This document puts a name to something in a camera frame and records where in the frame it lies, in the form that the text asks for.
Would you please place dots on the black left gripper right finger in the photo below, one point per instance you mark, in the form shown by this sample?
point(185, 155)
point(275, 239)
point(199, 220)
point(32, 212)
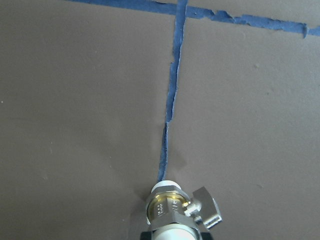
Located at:
point(205, 236)

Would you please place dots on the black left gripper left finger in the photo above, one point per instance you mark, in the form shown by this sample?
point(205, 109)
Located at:
point(147, 235)

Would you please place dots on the brass PPR valve white ends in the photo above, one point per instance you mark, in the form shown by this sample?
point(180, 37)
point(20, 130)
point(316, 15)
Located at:
point(173, 215)

